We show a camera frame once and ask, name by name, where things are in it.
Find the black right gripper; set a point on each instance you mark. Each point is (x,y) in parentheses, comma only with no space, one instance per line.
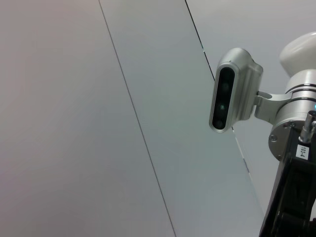
(296,192)

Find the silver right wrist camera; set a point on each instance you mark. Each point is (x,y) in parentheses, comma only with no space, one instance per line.
(242,86)

